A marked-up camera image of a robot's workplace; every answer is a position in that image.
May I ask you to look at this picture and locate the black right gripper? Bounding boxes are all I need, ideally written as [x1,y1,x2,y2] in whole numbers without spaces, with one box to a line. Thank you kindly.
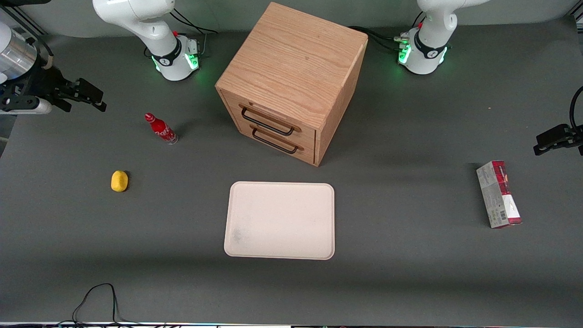
[0,67,108,113]

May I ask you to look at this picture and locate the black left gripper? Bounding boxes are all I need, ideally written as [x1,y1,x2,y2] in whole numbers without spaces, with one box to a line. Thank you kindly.
[533,124,583,157]

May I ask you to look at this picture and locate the red coke bottle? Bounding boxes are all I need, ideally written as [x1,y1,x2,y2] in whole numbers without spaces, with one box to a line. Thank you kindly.
[144,113,179,146]

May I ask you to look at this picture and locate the beige plastic tray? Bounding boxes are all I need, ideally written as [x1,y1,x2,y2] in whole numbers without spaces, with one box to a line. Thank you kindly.
[224,181,336,261]

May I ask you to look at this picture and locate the red and grey carton box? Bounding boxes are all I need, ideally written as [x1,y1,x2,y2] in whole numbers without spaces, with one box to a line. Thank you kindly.
[476,160,523,229]

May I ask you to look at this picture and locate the yellow lemon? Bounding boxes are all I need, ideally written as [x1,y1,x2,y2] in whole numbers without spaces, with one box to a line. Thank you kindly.
[111,170,129,193]

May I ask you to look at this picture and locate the wooden drawer front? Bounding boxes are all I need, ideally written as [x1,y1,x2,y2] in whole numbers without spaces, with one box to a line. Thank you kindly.
[220,89,317,147]
[236,119,316,165]

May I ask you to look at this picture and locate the wooden drawer cabinet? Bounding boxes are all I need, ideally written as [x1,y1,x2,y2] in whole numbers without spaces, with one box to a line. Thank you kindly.
[215,2,368,167]

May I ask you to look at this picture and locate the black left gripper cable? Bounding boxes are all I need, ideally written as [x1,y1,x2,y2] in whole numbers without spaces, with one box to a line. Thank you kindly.
[569,86,583,129]

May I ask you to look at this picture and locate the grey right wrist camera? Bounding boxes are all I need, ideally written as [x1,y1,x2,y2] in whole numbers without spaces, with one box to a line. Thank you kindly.
[0,97,53,115]

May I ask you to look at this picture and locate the black right arm base cables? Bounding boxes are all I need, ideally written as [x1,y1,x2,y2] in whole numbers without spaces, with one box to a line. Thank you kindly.
[169,8,220,59]

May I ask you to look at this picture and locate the black arm base cables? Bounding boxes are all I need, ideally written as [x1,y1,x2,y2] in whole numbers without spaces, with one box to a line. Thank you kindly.
[348,11,427,53]
[169,8,220,59]

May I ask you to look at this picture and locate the black metal drawer handle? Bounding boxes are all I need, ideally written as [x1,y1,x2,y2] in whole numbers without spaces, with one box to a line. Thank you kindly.
[239,104,302,137]
[250,123,304,154]

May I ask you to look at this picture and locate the black cable at table edge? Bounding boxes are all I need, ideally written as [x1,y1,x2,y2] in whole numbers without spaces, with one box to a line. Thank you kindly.
[58,283,167,328]

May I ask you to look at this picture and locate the black left arm base cables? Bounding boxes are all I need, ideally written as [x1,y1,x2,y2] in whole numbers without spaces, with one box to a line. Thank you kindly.
[348,11,427,53]

